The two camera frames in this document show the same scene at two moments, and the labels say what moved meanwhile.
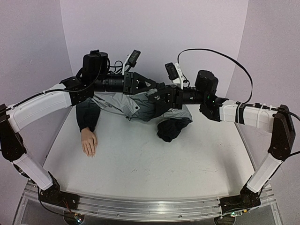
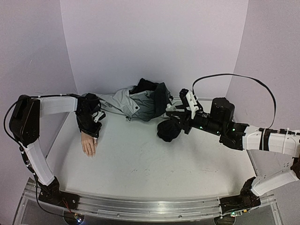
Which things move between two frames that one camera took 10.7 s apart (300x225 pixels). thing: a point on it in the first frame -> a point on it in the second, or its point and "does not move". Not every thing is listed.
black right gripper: [177, 97] -> [186, 122]
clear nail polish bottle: [152, 91] -> [170, 108]
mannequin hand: [89, 142] does not move
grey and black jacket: [172, 121] does not move
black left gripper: [135, 77] -> [93, 132]
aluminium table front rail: [158, 208] does not move
